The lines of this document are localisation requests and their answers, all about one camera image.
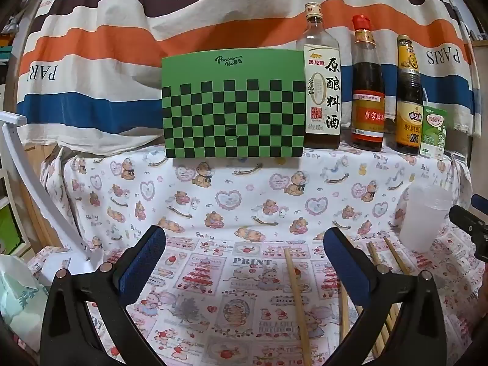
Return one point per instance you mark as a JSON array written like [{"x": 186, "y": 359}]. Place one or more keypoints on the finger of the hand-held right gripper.
[
  {"x": 479, "y": 202},
  {"x": 465, "y": 219}
]

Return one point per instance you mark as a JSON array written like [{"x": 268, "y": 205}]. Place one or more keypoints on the yellow label sauce bottle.
[{"x": 408, "y": 84}]

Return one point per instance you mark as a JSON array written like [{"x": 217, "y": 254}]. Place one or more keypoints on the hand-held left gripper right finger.
[{"x": 345, "y": 267}]

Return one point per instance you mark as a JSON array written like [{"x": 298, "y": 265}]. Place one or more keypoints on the white drinking straw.
[{"x": 424, "y": 97}]

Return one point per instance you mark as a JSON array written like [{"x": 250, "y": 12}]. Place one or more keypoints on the bunch of wooden chopsticks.
[{"x": 396, "y": 255}]

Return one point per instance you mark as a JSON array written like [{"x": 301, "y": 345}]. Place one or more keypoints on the green patterned tissue pack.
[{"x": 19, "y": 297}]

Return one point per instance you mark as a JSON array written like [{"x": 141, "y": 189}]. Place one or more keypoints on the long wooden chopstick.
[{"x": 297, "y": 305}]

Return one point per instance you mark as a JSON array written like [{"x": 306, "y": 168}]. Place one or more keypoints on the green checkered box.
[{"x": 228, "y": 114}]

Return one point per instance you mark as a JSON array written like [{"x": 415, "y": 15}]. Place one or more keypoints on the red cap sauce bottle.
[{"x": 368, "y": 84}]

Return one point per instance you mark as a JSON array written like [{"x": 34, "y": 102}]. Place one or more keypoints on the bear print cloth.
[{"x": 228, "y": 198}]

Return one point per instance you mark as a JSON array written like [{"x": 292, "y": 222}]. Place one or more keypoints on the striped blanket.
[{"x": 114, "y": 45}]

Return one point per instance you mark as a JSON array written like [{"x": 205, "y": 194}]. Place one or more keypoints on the green drink carton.
[{"x": 432, "y": 137}]

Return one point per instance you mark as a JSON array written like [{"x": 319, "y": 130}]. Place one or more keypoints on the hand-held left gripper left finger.
[{"x": 143, "y": 263}]

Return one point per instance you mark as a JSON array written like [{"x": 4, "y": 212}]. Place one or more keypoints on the wooden shelf unit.
[{"x": 38, "y": 156}]

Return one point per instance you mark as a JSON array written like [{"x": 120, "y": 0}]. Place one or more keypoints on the translucent plastic cup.
[{"x": 423, "y": 221}]

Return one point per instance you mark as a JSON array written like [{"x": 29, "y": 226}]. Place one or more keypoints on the clear cooking wine bottle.
[{"x": 324, "y": 95}]

